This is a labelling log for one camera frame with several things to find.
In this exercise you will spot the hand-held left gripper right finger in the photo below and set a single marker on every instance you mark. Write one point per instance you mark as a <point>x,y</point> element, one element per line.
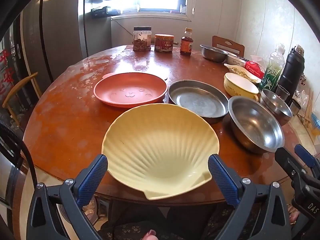
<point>223,181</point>

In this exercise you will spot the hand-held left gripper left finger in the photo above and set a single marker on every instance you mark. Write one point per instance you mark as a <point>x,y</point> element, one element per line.
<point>92,181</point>

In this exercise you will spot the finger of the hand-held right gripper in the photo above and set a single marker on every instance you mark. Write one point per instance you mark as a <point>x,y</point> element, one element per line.
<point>283,156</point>
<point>305,155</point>

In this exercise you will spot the large steel bowl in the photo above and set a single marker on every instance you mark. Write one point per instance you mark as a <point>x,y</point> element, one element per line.
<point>252,122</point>

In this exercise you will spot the small steel bowl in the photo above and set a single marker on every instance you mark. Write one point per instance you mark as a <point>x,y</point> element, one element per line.
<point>275,102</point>

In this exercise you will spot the yellow shell-shaped plate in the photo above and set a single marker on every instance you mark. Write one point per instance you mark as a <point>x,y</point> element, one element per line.
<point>160,150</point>

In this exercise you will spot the round metal pan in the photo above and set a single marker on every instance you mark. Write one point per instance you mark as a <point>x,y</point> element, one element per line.
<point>197,100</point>

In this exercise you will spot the pink bear plate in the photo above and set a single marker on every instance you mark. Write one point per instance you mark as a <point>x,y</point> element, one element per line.
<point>130,90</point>

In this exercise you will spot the person's right hand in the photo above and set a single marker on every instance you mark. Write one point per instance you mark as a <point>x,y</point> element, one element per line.
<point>294,215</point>

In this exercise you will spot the small steel cup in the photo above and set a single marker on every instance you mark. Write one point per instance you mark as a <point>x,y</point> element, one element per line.
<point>295,107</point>

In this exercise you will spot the clear plastic bag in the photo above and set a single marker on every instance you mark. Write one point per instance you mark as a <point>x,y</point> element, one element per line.
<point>303,95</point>

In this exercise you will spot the clear plastic cup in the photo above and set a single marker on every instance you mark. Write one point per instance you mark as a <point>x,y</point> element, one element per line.
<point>282,92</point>

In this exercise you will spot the black thermos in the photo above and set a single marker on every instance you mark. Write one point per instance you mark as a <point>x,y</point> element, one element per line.
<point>291,75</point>

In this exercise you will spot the green-label plastic bottle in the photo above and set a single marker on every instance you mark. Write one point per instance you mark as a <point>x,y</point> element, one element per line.
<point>271,75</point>

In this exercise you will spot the red tissue pack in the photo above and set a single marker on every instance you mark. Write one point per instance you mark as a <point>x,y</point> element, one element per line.
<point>252,68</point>

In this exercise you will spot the white dish with food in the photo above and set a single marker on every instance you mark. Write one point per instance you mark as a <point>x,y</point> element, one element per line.
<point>241,71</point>

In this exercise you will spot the small white bowl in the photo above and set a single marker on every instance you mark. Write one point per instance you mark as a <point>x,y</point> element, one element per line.
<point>233,60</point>

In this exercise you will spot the wooden armchair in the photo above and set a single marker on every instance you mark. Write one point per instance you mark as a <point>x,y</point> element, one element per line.
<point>15,90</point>

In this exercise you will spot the steel basin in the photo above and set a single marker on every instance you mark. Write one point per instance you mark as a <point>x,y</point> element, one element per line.
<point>212,52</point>

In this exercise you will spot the glass door with red characters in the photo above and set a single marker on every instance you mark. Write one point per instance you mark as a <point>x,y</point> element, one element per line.
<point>5,75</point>

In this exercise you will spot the amber sauce bottle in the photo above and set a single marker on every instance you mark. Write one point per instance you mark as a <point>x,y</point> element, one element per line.
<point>186,45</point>

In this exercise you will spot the black-lid clear jar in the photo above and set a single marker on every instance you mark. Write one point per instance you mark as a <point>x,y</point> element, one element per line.
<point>141,41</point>

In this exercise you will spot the red-label jar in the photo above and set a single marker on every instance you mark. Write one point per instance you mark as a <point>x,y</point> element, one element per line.
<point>163,43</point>

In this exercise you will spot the grey refrigerator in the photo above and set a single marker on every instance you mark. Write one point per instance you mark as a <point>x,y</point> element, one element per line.
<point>57,30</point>

